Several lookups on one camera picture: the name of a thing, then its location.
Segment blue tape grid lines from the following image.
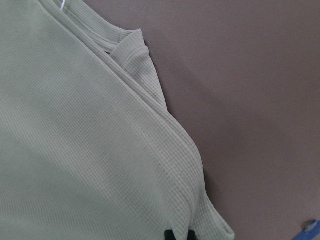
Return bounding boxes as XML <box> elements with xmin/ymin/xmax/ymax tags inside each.
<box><xmin>292</xmin><ymin>219</ymin><xmax>320</xmax><ymax>240</ymax></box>

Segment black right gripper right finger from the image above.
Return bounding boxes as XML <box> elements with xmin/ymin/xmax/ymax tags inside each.
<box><xmin>187</xmin><ymin>230</ymin><xmax>197</xmax><ymax>240</ymax></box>

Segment white paper clothing tag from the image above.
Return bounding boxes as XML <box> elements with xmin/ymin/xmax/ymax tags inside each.
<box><xmin>60</xmin><ymin>0</ymin><xmax>67</xmax><ymax>11</ymax></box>

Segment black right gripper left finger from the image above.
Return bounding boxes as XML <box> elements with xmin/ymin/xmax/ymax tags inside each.
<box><xmin>164</xmin><ymin>229</ymin><xmax>175</xmax><ymax>240</ymax></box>

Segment sage green long-sleeve shirt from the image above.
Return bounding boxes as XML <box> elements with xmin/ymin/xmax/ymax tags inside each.
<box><xmin>0</xmin><ymin>0</ymin><xmax>235</xmax><ymax>240</ymax></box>

